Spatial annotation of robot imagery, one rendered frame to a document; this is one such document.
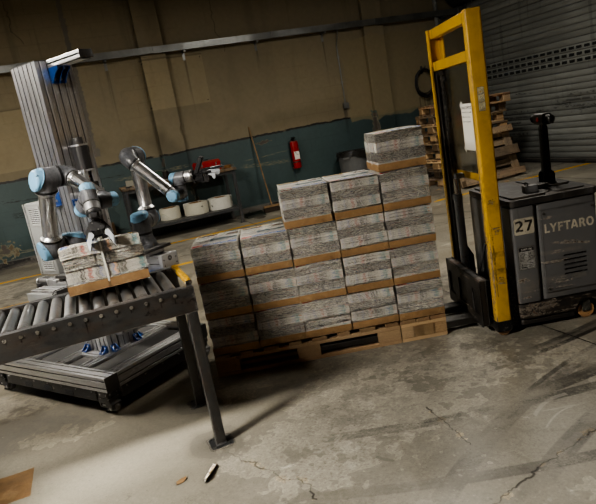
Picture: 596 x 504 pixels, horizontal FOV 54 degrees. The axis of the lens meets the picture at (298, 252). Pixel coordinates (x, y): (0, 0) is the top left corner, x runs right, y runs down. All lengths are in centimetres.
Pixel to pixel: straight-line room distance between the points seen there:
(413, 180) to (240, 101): 712
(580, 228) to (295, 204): 166
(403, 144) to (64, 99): 203
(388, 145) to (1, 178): 747
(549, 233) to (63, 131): 292
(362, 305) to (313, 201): 71
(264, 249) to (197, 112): 688
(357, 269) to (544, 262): 109
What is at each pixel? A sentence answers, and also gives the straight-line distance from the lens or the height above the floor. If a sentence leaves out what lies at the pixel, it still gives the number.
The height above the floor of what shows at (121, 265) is 92.
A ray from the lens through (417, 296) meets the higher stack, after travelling 365.
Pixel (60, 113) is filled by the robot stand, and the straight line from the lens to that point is 382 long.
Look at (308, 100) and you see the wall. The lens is 1076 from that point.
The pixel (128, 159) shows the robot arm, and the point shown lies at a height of 139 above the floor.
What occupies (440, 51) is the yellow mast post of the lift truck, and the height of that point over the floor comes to 171.
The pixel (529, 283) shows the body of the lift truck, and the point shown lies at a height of 28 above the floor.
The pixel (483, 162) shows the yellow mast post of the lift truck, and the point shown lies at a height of 104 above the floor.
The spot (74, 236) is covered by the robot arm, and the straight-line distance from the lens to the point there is 354.
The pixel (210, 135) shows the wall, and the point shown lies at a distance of 1019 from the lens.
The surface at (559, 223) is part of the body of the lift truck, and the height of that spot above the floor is 61.
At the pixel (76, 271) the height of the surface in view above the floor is 94.
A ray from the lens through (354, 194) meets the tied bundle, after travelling 344.
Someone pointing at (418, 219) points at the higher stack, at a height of 75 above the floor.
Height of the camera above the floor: 144
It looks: 13 degrees down
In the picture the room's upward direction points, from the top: 10 degrees counter-clockwise
